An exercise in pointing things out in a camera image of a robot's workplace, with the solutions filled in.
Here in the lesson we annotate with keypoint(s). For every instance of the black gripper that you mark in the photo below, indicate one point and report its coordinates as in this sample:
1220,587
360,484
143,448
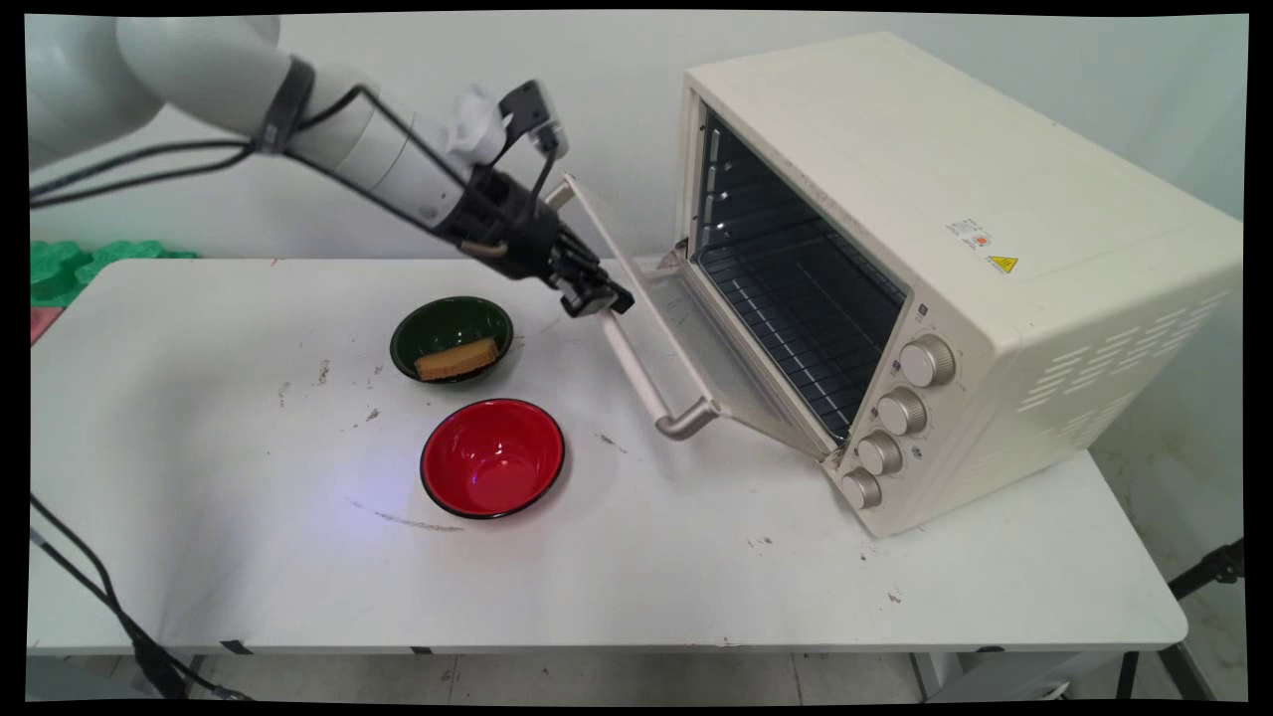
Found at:
507,229

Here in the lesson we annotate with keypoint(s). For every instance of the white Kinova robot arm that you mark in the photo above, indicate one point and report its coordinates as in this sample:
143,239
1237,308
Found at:
199,80

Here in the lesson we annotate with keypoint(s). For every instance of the dark green bowl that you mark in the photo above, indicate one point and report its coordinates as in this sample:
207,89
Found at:
448,326

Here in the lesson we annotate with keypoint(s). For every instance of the brown bread piece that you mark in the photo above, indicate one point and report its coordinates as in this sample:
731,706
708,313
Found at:
456,359

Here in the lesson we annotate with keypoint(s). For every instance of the red bowl with black rim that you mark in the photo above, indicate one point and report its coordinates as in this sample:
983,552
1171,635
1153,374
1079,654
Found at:
492,457

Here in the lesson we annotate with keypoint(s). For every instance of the large silver oven knob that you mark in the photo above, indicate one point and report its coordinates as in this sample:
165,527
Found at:
928,360

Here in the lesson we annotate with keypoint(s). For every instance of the yellow warning sticker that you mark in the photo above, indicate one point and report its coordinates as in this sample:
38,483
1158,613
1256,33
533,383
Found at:
1002,264

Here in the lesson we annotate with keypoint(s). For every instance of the cream toaster oven body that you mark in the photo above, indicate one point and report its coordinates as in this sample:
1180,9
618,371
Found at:
1044,259

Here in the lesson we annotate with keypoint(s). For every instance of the green foam mat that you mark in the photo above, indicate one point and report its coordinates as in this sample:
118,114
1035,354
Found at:
70,264

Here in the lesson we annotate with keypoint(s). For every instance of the pink foam mat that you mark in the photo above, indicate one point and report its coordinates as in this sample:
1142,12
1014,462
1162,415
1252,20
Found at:
42,322

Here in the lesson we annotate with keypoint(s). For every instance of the black tripod leg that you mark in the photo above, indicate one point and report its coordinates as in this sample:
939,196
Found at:
1208,570

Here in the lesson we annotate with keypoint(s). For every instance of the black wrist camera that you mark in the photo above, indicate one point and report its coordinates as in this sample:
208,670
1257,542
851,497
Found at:
535,114

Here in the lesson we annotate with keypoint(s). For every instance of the black table leg frame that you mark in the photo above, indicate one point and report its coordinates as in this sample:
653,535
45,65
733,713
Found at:
1164,671

